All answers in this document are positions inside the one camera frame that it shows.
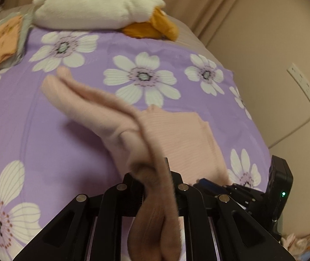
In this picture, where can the beige curtain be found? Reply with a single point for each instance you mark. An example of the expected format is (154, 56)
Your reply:
(193, 2)

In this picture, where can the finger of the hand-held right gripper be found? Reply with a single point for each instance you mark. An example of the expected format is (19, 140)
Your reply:
(208, 183)
(242, 194)

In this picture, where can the grey cloth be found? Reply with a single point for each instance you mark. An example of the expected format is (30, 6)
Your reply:
(24, 32)

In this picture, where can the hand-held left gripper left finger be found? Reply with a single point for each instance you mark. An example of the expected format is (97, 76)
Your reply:
(111, 209)

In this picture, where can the white plush goose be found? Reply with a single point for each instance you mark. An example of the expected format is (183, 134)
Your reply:
(95, 5)

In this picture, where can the purple floral blanket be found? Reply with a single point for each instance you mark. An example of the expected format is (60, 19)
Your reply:
(21, 114)

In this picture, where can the pink long-sleeve shirt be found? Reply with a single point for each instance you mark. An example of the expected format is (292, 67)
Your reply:
(171, 136)

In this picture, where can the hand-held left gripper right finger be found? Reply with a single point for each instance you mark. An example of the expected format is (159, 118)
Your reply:
(198, 212)

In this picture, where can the white power strip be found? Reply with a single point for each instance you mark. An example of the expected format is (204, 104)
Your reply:
(304, 87)

